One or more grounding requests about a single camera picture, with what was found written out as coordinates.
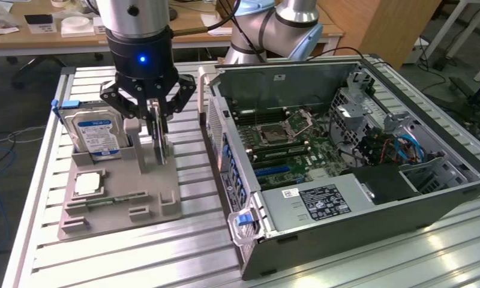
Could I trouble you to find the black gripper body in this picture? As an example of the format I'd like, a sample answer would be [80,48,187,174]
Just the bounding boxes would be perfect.
[106,26,181,100]

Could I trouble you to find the green graphics card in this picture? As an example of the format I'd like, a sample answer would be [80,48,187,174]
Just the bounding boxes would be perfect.
[147,98,174,166]

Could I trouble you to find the hard disk with blue caddy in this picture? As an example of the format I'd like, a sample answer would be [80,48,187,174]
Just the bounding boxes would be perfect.
[51,96,130,164]

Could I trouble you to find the plain white box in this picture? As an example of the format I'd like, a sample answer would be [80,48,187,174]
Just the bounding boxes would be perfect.
[93,16,107,35]

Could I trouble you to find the white box with tape roll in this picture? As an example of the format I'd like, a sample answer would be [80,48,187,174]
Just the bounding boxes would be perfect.
[60,16,97,38]

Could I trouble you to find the white booklet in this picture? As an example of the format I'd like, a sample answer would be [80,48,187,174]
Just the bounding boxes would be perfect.
[207,14,234,36]

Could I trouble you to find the wooden desk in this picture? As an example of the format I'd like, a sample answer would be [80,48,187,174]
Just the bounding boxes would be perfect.
[0,0,346,65]

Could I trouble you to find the grey parts rack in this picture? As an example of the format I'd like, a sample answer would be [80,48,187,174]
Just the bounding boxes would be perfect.
[58,117,185,241]

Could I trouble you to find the black chair base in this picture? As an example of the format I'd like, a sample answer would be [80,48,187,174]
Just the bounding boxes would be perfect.
[7,55,70,89]

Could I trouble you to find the CPU socket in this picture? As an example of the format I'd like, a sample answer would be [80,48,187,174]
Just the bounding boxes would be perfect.
[255,122,294,148]

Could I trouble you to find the white box with black top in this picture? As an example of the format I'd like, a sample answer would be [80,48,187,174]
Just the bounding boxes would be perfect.
[23,14,59,34]

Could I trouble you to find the silver CPU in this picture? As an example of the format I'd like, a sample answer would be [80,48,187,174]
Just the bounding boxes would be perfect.
[75,173,105,196]

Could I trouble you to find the metal socket cover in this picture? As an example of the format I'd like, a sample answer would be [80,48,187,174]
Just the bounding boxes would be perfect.
[282,108,318,133]

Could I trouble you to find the green RAM stick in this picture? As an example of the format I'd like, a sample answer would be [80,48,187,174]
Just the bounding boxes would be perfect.
[83,195,134,208]
[253,146,309,157]

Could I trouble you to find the blue expansion slot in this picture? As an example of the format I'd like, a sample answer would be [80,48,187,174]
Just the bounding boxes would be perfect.
[254,164,291,178]

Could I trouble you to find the green motherboard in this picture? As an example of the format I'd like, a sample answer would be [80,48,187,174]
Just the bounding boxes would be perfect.
[227,101,358,190]

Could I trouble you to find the metal disk bay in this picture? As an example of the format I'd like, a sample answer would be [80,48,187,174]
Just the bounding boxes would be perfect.
[327,86,386,145]

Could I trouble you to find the grey power supply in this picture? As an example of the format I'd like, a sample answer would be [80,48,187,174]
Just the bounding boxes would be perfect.
[259,173,375,233]

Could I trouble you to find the wooden cabinet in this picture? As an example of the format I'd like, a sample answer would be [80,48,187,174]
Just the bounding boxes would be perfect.
[315,0,443,70]

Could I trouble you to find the black plastic shroud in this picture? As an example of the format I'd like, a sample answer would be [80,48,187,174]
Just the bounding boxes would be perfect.
[350,164,422,205]

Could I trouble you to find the open black PC case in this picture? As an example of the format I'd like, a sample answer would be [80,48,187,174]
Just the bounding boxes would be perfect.
[198,58,480,281]

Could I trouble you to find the black floor stand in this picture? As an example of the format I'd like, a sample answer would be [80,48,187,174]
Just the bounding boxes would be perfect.
[447,71,480,106]

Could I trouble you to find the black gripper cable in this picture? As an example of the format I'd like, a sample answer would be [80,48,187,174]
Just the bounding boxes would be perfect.
[171,0,243,36]

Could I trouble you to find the white floor cable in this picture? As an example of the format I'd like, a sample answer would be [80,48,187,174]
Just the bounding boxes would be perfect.
[0,125,47,143]

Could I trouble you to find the blue floor cables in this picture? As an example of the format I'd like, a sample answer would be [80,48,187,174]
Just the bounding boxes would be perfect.
[0,143,18,259]

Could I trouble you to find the black power cable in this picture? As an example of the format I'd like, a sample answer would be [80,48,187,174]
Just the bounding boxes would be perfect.
[310,45,390,65]

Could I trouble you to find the red wire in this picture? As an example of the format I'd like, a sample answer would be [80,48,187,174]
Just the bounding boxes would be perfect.
[378,136,398,164]

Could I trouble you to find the blue wire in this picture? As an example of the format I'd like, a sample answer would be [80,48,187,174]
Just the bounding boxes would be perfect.
[395,134,426,164]

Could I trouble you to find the white table frame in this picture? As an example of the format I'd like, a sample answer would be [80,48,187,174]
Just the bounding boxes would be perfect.
[419,0,480,82]

